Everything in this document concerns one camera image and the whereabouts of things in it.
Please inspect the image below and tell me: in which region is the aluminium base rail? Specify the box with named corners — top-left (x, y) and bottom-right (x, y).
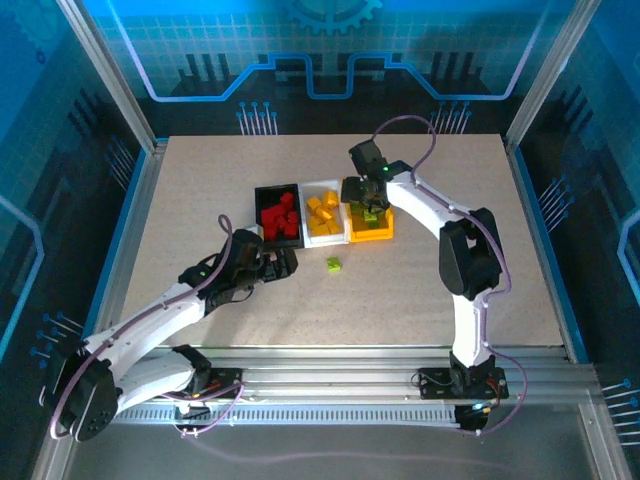
top-left (64, 343), bottom-right (604, 426)

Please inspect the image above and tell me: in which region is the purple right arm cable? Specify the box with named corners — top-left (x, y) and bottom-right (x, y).
top-left (372, 114), bottom-right (512, 351)

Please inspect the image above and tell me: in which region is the aluminium table side rail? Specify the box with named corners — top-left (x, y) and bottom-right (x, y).
top-left (503, 138), bottom-right (576, 364)
top-left (82, 139), bottom-right (169, 364)

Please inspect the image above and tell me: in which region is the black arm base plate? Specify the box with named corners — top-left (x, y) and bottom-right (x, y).
top-left (417, 367), bottom-right (510, 401)
top-left (192, 367), bottom-right (246, 401)

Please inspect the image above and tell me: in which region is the white plastic container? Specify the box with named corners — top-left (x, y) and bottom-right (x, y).
top-left (298, 178), bottom-right (350, 250)

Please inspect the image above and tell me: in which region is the yellow plastic container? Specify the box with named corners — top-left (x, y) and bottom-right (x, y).
top-left (341, 177), bottom-right (396, 244)

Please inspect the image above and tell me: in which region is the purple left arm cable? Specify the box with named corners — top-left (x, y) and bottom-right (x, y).
top-left (49, 214), bottom-right (234, 441)

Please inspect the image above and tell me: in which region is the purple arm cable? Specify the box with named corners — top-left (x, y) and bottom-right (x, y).
top-left (49, 214), bottom-right (234, 441)
top-left (372, 114), bottom-right (512, 351)

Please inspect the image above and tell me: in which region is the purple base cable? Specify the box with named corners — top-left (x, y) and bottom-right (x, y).
top-left (164, 382), bottom-right (247, 437)
top-left (474, 349), bottom-right (529, 436)

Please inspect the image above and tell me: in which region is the white slotted cable duct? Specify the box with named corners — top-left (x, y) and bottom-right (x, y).
top-left (79, 407), bottom-right (459, 427)

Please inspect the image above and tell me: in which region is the black controller board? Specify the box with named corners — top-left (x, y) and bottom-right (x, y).
top-left (455, 399), bottom-right (501, 435)
top-left (174, 399), bottom-right (211, 424)

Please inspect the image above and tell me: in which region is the black plastic container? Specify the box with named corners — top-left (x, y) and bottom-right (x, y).
top-left (253, 183), bottom-right (305, 251)

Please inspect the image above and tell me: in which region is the aluminium frame post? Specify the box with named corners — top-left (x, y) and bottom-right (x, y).
top-left (53, 0), bottom-right (169, 154)
top-left (503, 0), bottom-right (605, 149)

